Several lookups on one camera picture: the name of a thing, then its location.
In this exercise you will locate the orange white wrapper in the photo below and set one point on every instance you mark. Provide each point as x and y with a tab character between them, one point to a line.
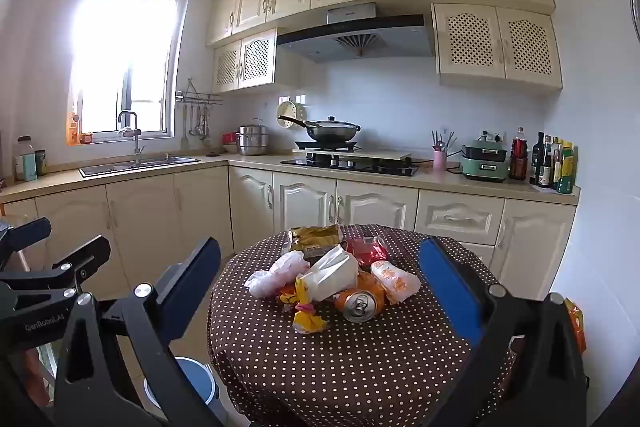
395	279

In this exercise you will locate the pink utensil holder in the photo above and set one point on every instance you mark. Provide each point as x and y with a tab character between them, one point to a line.
440	159

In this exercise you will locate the orange plastic bag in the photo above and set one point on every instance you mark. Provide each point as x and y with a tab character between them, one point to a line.
575	322

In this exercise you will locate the cream lattice door cabinet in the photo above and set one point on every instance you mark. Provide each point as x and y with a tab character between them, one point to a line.
245	62

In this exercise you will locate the red bowl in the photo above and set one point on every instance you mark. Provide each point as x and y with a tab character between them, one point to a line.
230	138

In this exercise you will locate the kitchen window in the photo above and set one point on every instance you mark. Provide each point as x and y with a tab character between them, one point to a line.
125	57

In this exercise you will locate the yellow candy wrapper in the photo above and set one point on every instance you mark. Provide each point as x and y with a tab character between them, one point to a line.
309	318

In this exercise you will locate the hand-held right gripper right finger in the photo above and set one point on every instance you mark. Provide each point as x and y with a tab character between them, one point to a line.
450	292

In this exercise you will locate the wide cream lattice cabinet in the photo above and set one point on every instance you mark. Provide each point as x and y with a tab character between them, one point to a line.
500	47

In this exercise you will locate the black gas stove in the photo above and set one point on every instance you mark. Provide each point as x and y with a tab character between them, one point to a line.
350	167

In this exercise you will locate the brown snack bag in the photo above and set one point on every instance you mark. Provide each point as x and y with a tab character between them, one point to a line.
315	237

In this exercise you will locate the steel steamer pot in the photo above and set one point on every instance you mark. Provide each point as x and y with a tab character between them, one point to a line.
253	139

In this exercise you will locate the beige kitchen countertop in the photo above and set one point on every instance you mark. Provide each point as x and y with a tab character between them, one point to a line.
440	184

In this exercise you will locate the range hood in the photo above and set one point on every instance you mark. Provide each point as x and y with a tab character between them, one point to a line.
350	37

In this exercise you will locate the hanging utensil rack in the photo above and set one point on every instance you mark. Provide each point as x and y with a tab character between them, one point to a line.
200	107

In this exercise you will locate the white round strainer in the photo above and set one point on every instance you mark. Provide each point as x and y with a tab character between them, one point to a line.
289	112

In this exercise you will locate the orange windowsill container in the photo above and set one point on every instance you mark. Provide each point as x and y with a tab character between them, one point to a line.
73	129

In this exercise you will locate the row of condiment bottles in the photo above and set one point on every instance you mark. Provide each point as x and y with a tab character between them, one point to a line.
542	162

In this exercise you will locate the cream lower cabinets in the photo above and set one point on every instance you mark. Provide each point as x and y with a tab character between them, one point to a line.
300	207

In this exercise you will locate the blue trash bin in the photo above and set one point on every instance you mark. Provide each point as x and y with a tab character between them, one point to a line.
195	377

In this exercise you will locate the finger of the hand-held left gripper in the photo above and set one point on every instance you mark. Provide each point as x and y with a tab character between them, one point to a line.
80	259
27	234

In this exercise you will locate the glass jar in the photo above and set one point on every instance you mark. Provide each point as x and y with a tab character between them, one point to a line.
25	159

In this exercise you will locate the black wok with lid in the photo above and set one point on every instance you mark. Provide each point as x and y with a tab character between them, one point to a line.
332	129

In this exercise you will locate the green electric cooker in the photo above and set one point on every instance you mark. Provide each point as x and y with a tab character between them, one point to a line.
482	162

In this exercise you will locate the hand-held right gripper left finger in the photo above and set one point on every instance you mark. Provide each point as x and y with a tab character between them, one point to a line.
195	287

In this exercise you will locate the red snack packet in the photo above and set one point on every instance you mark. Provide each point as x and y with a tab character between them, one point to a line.
367	249

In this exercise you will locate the brown polka dot tablecloth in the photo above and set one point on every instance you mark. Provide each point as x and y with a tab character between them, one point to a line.
350	367

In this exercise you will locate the steel faucet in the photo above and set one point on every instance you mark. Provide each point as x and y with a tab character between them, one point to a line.
131	132

